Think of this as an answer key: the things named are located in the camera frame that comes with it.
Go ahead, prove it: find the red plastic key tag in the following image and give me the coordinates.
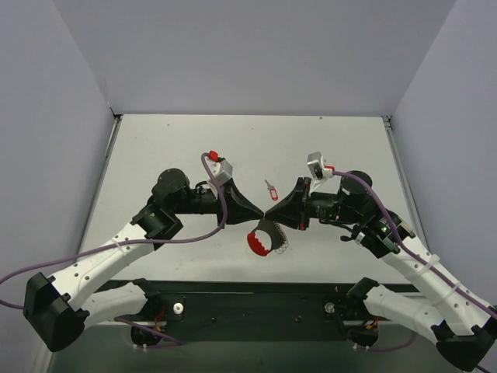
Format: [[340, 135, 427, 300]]
[[269, 188, 279, 201]]

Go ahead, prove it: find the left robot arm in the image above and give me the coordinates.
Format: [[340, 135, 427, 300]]
[[23, 169, 264, 352]]

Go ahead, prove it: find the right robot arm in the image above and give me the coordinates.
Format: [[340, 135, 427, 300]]
[[265, 167, 496, 371]]

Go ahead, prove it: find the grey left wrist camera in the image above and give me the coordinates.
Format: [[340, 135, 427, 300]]
[[212, 160, 233, 187]]

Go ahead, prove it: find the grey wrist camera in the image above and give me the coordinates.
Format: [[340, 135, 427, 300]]
[[307, 152, 335, 181], [212, 160, 233, 187]]

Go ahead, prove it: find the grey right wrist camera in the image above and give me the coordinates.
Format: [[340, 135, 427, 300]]
[[307, 152, 335, 181]]

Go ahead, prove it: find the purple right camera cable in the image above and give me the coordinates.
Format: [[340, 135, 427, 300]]
[[332, 169, 497, 312]]

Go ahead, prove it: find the aluminium frame rail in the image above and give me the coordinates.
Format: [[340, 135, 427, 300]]
[[381, 115, 426, 244]]

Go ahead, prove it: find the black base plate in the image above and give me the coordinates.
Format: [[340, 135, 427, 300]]
[[125, 281, 381, 345]]

